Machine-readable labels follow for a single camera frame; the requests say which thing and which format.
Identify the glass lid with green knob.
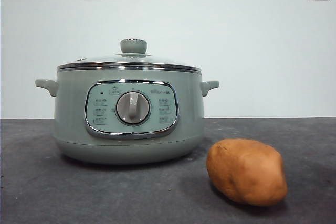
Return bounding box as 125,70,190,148
57,38,202,74

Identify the brown potato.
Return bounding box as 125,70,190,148
206,138,288,207

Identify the green electric cooking pot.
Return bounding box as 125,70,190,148
35,68,219,166

